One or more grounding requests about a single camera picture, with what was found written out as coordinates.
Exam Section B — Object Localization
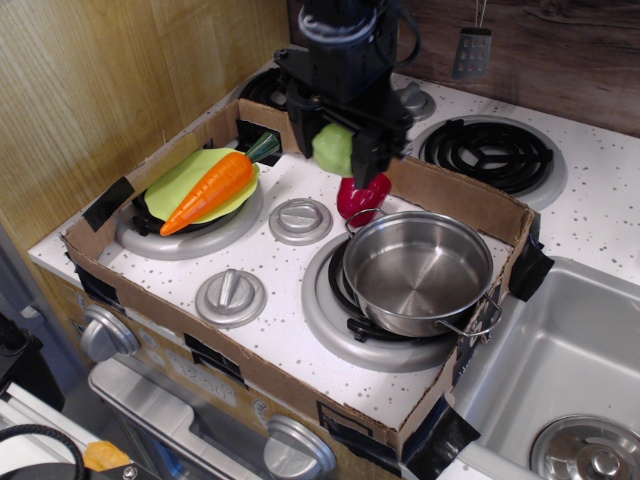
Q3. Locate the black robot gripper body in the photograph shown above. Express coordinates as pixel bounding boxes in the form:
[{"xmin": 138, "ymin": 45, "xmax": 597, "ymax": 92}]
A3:
[{"xmin": 274, "ymin": 19, "xmax": 413, "ymax": 158}]

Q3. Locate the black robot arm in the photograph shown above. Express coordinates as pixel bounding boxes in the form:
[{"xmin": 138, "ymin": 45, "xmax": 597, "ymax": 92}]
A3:
[{"xmin": 274, "ymin": 1, "xmax": 415, "ymax": 189}]

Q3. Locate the green toy broccoli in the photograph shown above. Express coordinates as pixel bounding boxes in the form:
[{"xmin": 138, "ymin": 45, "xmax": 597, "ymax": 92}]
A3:
[{"xmin": 312, "ymin": 123, "xmax": 353, "ymax": 178}]

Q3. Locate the burner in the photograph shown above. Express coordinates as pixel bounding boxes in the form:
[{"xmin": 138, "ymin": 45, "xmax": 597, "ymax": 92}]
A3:
[
  {"xmin": 301, "ymin": 234, "xmax": 457, "ymax": 373},
  {"xmin": 238, "ymin": 67, "xmax": 287, "ymax": 111},
  {"xmin": 413, "ymin": 115, "xmax": 568, "ymax": 211},
  {"xmin": 116, "ymin": 185, "xmax": 264, "ymax": 261}
]

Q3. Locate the silver sink drain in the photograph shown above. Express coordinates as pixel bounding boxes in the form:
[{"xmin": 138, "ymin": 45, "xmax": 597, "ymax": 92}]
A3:
[{"xmin": 529, "ymin": 415, "xmax": 639, "ymax": 479}]

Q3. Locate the right oven dial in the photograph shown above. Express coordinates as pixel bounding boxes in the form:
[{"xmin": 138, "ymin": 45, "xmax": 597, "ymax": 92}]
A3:
[{"xmin": 263, "ymin": 415, "xmax": 337, "ymax": 480}]

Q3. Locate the silver back stovetop knob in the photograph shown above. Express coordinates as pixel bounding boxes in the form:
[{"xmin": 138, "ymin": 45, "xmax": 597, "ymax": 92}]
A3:
[{"xmin": 395, "ymin": 82, "xmax": 436, "ymax": 122}]

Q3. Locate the back left burner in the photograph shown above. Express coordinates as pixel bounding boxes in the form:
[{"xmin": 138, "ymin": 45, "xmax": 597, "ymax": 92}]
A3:
[{"xmin": 238, "ymin": 67, "xmax": 287, "ymax": 111}]

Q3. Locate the light green plate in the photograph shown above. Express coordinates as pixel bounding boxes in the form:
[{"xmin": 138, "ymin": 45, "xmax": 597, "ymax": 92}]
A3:
[{"xmin": 143, "ymin": 148, "xmax": 260, "ymax": 225}]

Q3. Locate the front right burner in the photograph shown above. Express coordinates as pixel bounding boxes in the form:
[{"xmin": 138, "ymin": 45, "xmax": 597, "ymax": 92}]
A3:
[{"xmin": 301, "ymin": 234, "xmax": 457, "ymax": 373}]

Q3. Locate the yellow cloth scrap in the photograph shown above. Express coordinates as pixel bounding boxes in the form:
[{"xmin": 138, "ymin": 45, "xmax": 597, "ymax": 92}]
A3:
[{"xmin": 83, "ymin": 440, "xmax": 131, "ymax": 472}]

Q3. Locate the silver front stovetop knob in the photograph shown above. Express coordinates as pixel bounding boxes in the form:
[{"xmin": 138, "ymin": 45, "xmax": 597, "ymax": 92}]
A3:
[{"xmin": 195, "ymin": 269, "xmax": 267, "ymax": 329}]

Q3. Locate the back right burner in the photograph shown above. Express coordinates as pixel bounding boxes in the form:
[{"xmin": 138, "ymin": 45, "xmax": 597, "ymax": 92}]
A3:
[{"xmin": 413, "ymin": 115, "xmax": 568, "ymax": 211}]

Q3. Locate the silver oven door handle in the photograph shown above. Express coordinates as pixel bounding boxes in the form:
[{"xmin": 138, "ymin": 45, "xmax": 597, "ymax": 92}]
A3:
[{"xmin": 89, "ymin": 360, "xmax": 258, "ymax": 479}]

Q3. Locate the stainless steel pan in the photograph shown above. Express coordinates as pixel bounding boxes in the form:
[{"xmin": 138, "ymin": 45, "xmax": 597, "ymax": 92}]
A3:
[{"xmin": 342, "ymin": 209, "xmax": 502, "ymax": 338}]

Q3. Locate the brown cardboard fence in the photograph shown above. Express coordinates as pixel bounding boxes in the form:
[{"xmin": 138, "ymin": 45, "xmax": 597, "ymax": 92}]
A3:
[{"xmin": 62, "ymin": 99, "xmax": 542, "ymax": 477}]

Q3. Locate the silver sink basin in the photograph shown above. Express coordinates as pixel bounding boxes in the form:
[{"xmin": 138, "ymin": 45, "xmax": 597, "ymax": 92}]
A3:
[{"xmin": 444, "ymin": 258, "xmax": 639, "ymax": 479}]

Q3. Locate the silver middle stovetop knob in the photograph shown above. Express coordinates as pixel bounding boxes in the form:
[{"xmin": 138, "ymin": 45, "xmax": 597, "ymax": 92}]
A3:
[{"xmin": 269, "ymin": 198, "xmax": 333, "ymax": 246}]

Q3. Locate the silver stovetop knob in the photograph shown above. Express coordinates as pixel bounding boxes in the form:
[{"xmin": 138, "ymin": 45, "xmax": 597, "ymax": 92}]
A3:
[
  {"xmin": 269, "ymin": 198, "xmax": 333, "ymax": 246},
  {"xmin": 195, "ymin": 269, "xmax": 267, "ymax": 329},
  {"xmin": 395, "ymin": 82, "xmax": 436, "ymax": 122}
]

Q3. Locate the hanging grey spatula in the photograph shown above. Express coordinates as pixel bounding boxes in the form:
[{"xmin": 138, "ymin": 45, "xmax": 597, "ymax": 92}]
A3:
[{"xmin": 451, "ymin": 0, "xmax": 493, "ymax": 80}]

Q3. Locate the front left burner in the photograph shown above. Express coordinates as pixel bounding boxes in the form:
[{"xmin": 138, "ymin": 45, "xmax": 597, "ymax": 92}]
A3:
[{"xmin": 116, "ymin": 185, "xmax": 264, "ymax": 261}]

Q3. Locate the left oven dial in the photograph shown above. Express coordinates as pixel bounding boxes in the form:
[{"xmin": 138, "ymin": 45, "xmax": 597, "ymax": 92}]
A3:
[{"xmin": 80, "ymin": 305, "xmax": 140, "ymax": 363}]

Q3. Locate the black cable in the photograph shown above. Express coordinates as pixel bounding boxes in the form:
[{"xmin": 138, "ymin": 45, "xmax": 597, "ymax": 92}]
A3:
[{"xmin": 0, "ymin": 423, "xmax": 86, "ymax": 480}]

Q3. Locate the red toy pepper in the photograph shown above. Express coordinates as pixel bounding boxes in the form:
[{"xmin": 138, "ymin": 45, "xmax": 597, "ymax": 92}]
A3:
[{"xmin": 336, "ymin": 173, "xmax": 392, "ymax": 228}]

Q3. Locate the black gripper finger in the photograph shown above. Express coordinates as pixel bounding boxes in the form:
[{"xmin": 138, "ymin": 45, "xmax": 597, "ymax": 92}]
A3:
[
  {"xmin": 351, "ymin": 126, "xmax": 395, "ymax": 189},
  {"xmin": 286, "ymin": 80, "xmax": 328, "ymax": 158}
]

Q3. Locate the oven dial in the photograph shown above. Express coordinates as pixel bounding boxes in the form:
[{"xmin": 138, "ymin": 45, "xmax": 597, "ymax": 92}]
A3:
[
  {"xmin": 263, "ymin": 415, "xmax": 337, "ymax": 480},
  {"xmin": 80, "ymin": 305, "xmax": 140, "ymax": 363}
]

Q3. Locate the orange toy carrot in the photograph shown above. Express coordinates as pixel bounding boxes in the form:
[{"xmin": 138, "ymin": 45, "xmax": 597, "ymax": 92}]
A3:
[{"xmin": 160, "ymin": 133, "xmax": 280, "ymax": 236}]

